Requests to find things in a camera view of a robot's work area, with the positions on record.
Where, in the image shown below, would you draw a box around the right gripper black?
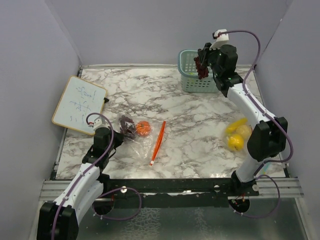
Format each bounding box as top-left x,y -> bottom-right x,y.
197,42 -> 221,77

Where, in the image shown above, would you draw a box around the dark purple fake grapes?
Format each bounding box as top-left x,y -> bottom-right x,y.
118,115 -> 137,140

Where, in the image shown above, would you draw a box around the red fake grapes bunch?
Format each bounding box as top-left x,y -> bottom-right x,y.
193,56 -> 209,80

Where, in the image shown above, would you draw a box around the clear bag red zipper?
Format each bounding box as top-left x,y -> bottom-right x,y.
117,114 -> 167,166

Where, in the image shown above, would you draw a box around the orange fake pumpkin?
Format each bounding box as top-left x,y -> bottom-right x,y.
136,121 -> 152,137

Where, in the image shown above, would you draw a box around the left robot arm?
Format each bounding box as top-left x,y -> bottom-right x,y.
36,127 -> 124,240

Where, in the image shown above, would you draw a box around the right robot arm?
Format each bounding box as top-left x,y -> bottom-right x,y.
194,42 -> 288,196

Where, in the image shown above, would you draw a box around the yellow fake banana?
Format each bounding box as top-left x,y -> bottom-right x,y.
224,118 -> 248,134

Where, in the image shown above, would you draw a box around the clear bag blue zipper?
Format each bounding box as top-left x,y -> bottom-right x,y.
222,117 -> 253,159

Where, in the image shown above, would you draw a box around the yellow fake lemon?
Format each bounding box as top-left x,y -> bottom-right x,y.
227,133 -> 245,151

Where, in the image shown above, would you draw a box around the teal plastic basket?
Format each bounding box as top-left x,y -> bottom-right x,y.
177,49 -> 219,93

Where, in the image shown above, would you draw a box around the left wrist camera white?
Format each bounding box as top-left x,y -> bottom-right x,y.
92,118 -> 106,131

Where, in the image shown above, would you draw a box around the small whiteboard wooden frame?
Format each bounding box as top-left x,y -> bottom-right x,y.
51,75 -> 108,135

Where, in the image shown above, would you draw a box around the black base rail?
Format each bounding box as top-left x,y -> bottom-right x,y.
98,174 -> 259,209

